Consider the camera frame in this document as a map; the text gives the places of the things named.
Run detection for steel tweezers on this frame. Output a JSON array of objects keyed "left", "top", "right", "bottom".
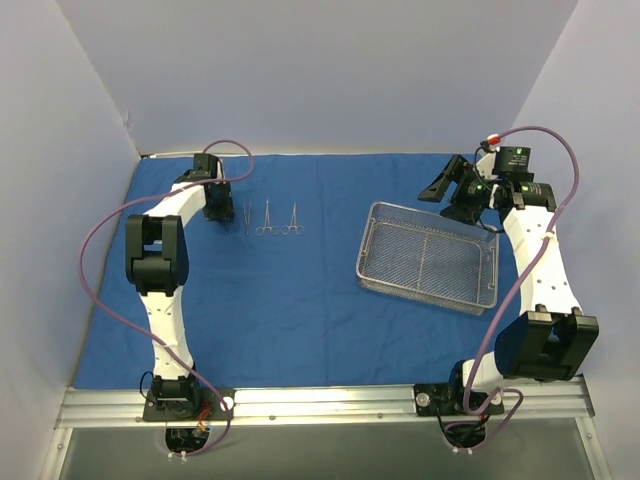
[{"left": 243, "top": 198, "right": 252, "bottom": 237}]

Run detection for steel ring-handled forceps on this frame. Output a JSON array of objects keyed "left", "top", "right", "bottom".
[
  {"left": 280, "top": 202, "right": 304, "bottom": 235},
  {"left": 255, "top": 199, "right": 280, "bottom": 237}
]

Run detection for wire mesh instrument tray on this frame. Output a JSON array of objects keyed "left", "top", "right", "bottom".
[{"left": 356, "top": 202, "right": 499, "bottom": 315}]

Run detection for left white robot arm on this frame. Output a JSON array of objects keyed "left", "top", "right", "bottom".
[{"left": 125, "top": 153, "right": 235, "bottom": 419}]

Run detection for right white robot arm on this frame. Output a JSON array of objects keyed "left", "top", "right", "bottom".
[{"left": 418, "top": 146, "right": 599, "bottom": 413}]

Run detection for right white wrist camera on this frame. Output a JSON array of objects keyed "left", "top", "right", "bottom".
[{"left": 474, "top": 134, "right": 501, "bottom": 181}]

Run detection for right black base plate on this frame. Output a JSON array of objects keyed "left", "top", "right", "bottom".
[{"left": 412, "top": 383, "right": 505, "bottom": 417}]

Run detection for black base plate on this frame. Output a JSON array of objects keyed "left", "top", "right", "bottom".
[
  {"left": 142, "top": 387, "right": 227, "bottom": 422},
  {"left": 412, "top": 383, "right": 505, "bottom": 417}
]

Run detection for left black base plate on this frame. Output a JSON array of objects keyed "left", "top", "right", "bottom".
[{"left": 142, "top": 387, "right": 227, "bottom": 422}]

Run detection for aluminium front rail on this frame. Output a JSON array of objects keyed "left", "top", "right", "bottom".
[{"left": 56, "top": 377, "right": 595, "bottom": 428}]

